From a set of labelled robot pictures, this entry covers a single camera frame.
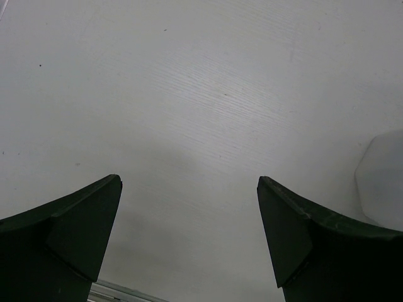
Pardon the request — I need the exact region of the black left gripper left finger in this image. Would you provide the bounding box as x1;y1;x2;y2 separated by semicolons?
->
1;174;122;301

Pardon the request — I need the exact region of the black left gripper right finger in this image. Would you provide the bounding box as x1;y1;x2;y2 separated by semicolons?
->
257;176;402;302

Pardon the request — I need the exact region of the white octagonal plastic bin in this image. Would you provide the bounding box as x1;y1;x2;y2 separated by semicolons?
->
355;130;402;231

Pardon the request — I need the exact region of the aluminium table frame rail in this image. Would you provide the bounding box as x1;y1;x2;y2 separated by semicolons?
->
87;280;167;302

